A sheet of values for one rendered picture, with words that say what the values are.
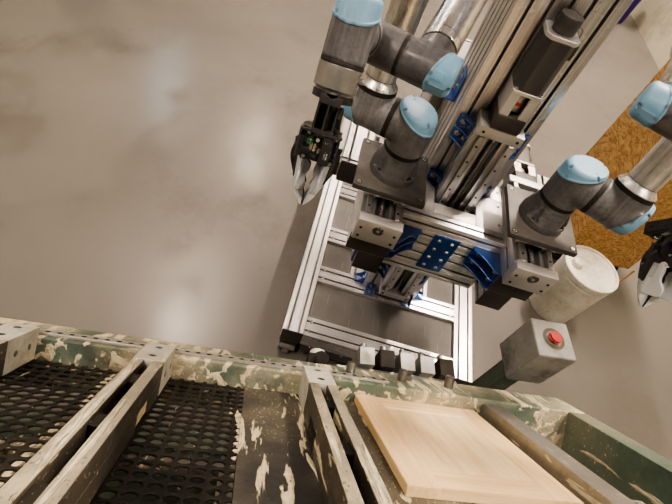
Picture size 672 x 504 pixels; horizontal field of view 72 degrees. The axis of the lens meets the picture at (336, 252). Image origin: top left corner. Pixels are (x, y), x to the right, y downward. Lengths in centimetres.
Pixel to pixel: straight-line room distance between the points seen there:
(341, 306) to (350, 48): 146
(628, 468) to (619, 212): 64
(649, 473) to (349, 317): 125
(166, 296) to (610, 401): 228
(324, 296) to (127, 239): 101
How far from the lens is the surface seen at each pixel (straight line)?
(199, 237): 246
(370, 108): 131
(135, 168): 278
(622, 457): 129
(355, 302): 211
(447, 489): 84
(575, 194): 146
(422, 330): 216
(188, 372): 114
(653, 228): 108
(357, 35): 79
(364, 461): 71
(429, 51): 87
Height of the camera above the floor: 195
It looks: 51 degrees down
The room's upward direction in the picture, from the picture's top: 22 degrees clockwise
